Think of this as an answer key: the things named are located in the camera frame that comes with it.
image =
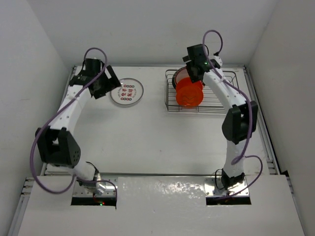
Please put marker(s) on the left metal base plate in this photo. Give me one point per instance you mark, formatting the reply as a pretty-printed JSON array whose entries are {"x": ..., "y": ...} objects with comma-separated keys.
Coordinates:
[{"x": 105, "y": 188}]

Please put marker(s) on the metal base plate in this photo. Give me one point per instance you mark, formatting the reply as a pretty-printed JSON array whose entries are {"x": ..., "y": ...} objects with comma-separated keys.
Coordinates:
[
  {"x": 105, "y": 188},
  {"x": 213, "y": 189}
]

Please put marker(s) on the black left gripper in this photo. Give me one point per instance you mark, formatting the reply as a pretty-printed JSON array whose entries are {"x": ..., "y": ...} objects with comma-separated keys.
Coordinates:
[{"x": 110, "y": 84}]

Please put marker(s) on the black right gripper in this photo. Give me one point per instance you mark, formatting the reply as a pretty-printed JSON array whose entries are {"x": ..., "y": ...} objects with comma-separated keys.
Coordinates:
[{"x": 189, "y": 64}]

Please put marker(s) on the white plate red characters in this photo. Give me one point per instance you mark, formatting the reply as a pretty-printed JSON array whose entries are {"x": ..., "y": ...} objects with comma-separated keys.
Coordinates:
[{"x": 128, "y": 94}]

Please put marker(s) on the metal wire dish rack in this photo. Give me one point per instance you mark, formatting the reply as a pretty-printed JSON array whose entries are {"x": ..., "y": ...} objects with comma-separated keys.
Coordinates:
[{"x": 209, "y": 105}]

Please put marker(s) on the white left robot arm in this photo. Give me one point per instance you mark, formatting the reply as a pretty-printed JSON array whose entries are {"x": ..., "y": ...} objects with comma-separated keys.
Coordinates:
[{"x": 56, "y": 143}]

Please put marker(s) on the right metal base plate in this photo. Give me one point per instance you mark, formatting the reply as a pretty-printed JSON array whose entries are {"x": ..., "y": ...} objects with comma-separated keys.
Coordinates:
[{"x": 213, "y": 189}]

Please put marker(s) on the white plate dark red rim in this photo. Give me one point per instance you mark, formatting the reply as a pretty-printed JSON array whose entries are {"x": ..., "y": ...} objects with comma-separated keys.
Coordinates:
[{"x": 179, "y": 75}]

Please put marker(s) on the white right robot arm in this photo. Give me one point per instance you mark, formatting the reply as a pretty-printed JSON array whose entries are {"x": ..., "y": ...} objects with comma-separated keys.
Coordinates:
[{"x": 241, "y": 113}]

